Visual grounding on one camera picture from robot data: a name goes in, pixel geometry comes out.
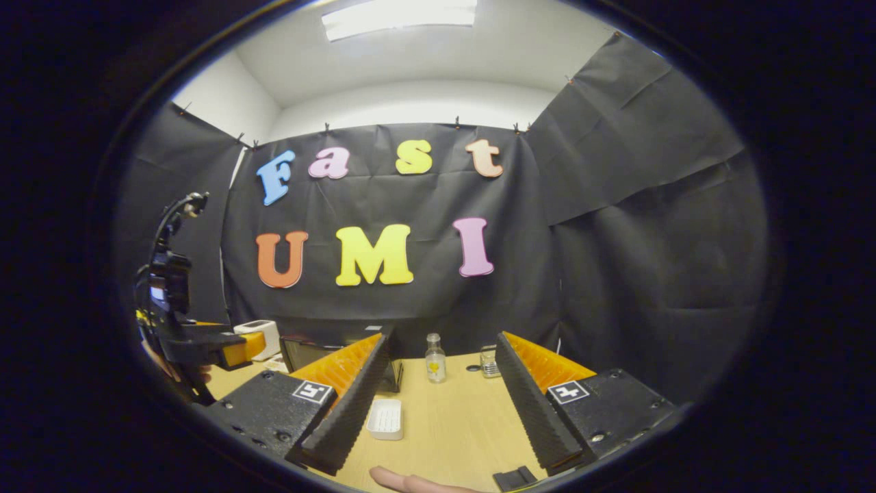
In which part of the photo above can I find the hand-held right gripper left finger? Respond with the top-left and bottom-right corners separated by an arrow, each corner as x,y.
205,333 -> 389,478

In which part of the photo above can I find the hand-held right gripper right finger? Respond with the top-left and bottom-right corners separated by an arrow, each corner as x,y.
498,331 -> 678,480

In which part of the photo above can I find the white toaster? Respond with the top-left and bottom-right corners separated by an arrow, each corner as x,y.
234,320 -> 281,362

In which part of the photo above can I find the white rectangular plate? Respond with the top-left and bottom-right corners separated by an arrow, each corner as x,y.
366,399 -> 404,440

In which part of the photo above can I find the small glass bottle yellow label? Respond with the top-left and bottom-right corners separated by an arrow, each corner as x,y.
425,333 -> 447,383

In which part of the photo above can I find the black backdrop cloth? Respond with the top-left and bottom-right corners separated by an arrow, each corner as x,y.
113,31 -> 771,405

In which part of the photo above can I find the ceiling light panel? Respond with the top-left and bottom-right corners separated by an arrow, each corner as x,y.
322,0 -> 478,42

